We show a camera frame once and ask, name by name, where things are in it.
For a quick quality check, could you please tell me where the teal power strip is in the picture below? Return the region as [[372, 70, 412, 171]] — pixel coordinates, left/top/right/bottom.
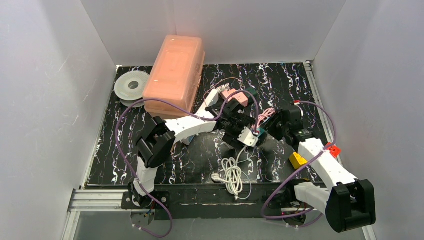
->
[[256, 127, 266, 138]]

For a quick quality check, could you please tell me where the white power strip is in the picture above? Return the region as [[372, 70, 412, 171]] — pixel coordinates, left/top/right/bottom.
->
[[180, 88, 221, 147]]

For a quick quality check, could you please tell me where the yellow cube socket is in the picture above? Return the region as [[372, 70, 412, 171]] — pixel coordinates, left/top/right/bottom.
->
[[288, 152, 308, 170]]

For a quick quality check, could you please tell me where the pink plastic storage box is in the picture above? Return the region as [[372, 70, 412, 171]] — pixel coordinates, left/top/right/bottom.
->
[[143, 35, 205, 112]]

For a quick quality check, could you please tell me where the red cube socket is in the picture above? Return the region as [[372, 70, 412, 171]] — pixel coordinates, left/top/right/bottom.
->
[[325, 142, 342, 159]]

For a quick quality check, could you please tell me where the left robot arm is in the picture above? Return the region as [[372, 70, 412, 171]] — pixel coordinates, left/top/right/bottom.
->
[[129, 96, 259, 207]]

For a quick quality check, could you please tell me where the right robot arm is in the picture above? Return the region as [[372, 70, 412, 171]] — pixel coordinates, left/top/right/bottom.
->
[[260, 101, 376, 233]]

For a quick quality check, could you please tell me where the pink cube socket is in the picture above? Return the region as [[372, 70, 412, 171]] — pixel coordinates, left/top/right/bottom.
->
[[232, 92, 249, 107]]

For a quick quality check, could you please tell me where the dark green cube socket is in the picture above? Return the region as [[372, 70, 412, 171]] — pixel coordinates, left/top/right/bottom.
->
[[245, 87, 258, 102]]

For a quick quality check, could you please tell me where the white three pin plug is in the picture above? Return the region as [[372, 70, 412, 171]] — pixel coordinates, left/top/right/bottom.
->
[[210, 173, 228, 184]]

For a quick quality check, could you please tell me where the grey filament spool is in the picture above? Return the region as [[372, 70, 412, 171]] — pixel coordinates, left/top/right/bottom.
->
[[114, 70, 150, 107]]

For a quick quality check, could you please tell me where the pink coiled cable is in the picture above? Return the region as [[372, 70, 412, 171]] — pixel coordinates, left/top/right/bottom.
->
[[255, 107, 276, 130]]

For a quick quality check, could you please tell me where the thin pink cable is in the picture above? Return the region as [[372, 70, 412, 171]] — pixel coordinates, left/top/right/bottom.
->
[[202, 77, 246, 100]]

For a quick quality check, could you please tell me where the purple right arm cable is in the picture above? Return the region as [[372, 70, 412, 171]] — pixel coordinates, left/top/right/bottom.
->
[[260, 100, 337, 229]]

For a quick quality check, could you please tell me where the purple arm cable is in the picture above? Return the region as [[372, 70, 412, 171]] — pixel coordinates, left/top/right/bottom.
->
[[115, 89, 261, 239], [260, 100, 337, 229]]

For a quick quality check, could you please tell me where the white coiled cable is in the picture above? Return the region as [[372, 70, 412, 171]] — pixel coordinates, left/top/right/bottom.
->
[[220, 145, 249, 201]]

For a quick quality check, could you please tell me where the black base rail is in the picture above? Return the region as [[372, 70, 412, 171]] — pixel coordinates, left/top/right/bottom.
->
[[120, 183, 308, 221]]

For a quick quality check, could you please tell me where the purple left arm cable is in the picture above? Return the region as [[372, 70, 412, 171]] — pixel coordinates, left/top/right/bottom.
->
[[115, 89, 261, 239]]

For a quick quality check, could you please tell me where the aluminium frame rail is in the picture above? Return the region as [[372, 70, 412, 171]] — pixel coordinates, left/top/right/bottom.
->
[[303, 60, 377, 240]]

